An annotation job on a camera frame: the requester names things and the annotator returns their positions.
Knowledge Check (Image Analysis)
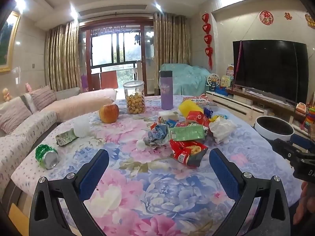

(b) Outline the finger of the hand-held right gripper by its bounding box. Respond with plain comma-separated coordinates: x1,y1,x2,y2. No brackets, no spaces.
272,138,305,164
290,133,315,157

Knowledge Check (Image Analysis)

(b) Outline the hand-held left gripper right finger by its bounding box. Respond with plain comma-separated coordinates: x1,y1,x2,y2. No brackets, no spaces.
209,148,289,236

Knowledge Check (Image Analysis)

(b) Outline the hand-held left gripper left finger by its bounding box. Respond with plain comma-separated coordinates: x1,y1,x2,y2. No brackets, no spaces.
29,149,110,236

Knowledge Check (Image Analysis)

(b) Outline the white trash bin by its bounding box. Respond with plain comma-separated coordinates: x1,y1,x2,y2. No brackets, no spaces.
254,116,295,142

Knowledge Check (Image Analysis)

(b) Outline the white tissue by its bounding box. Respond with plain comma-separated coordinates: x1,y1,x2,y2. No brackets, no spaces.
209,117,237,144

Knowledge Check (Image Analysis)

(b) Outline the red snack bag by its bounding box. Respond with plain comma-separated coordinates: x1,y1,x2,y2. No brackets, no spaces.
169,139,209,169

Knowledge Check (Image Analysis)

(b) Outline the large green snack packet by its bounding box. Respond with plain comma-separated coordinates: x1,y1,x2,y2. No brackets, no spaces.
169,125,208,142

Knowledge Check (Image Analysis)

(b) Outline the blue wrapper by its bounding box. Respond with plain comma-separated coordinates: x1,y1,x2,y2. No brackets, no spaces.
147,124,170,149

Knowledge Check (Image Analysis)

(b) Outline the yellow foam fruit net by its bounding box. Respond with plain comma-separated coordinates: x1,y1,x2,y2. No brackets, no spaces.
178,100,203,116

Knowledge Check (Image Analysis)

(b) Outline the person's right hand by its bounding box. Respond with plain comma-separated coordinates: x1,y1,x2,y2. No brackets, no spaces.
294,181,315,227

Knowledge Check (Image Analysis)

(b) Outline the small green snack packet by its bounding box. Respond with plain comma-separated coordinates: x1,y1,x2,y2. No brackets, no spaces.
55,130,77,146

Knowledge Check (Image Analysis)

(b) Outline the white foam fruit net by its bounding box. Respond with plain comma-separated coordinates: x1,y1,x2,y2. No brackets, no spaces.
73,118,89,137

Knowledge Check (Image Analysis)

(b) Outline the crushed green can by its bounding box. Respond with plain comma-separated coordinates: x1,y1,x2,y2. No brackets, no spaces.
35,145,59,170

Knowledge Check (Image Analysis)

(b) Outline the red apple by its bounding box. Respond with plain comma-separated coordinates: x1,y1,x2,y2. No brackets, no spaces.
99,103,120,123

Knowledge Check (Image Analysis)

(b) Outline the white television cabinet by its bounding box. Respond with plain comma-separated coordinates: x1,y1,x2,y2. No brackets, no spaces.
205,87,315,138

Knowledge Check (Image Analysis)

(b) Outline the stack of books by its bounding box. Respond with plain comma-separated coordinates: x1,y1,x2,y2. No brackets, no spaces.
182,96,219,111

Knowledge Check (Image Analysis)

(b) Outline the black television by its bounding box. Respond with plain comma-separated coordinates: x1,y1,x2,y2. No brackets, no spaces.
233,39,308,106

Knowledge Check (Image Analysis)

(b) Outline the pink patterned sofa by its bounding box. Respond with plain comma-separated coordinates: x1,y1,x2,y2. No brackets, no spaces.
0,87,117,197

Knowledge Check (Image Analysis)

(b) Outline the clear jar of yellow balls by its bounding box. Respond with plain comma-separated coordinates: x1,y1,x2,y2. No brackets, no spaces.
122,80,145,115

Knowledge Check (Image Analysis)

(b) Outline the blue toy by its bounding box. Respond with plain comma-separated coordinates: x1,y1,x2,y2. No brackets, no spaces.
215,86,233,96

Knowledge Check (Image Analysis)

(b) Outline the pink striped cushion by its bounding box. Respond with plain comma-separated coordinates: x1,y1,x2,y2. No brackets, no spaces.
30,86,57,111
0,97,32,134

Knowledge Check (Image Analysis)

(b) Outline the colourful toy house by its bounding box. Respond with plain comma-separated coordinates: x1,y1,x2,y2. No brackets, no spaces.
221,64,235,88

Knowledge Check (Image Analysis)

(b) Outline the ferris wheel toy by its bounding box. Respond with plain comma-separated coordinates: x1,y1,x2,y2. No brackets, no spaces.
207,74,221,91

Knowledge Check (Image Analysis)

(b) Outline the red hanging cloth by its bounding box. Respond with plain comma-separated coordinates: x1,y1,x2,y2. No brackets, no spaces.
100,71,118,89

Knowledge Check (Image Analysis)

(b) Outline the purple thermos bottle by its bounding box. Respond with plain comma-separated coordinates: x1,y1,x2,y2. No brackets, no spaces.
160,70,173,110

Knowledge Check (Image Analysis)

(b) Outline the teal covered chair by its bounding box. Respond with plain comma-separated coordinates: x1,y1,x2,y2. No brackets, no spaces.
160,63,212,96

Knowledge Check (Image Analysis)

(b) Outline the yellow plush bear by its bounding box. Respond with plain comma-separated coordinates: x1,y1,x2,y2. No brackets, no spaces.
2,88,13,102

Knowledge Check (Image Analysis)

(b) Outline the golden curtain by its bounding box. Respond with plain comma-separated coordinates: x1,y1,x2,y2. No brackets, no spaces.
153,12,191,96
45,21,82,92

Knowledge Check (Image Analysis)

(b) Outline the wooden framed glass door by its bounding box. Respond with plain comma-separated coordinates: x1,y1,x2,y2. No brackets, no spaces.
79,20,155,96

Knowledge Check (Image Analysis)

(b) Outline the gold framed picture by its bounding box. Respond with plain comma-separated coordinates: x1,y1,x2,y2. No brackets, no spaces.
0,11,21,73

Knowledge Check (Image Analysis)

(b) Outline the rainbow stacking ring toy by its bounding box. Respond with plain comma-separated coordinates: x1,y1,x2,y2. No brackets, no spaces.
304,106,315,132

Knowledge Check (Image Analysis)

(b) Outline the red heart decoration string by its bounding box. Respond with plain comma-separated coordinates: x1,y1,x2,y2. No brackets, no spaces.
201,13,213,70

